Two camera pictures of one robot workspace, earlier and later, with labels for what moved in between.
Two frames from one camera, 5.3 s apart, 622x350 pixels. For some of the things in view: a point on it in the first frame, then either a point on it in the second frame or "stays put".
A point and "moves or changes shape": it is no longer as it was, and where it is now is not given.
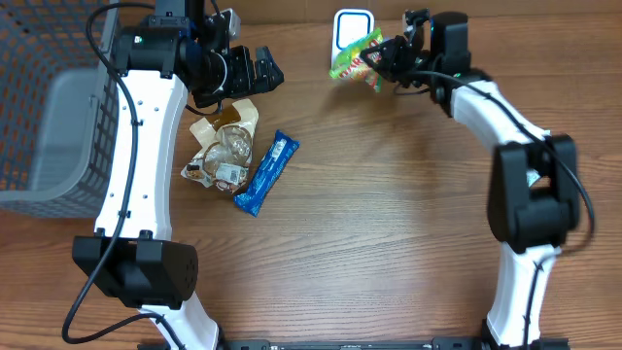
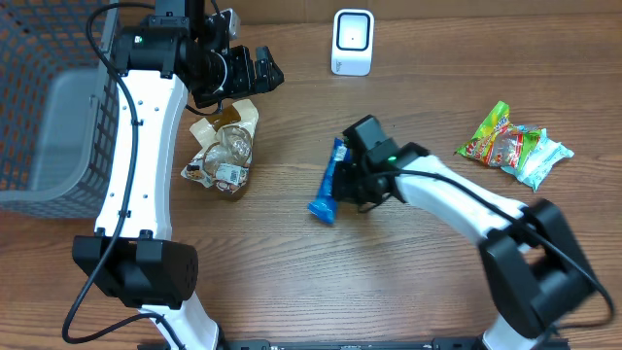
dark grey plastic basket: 60,108 stays put
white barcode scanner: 350,24 stays put
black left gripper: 247,82 stays put
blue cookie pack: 266,173 -> 324,207
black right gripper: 385,48 -> 341,192
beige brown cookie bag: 226,137 stays put
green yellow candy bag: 350,63 moves or changes shape
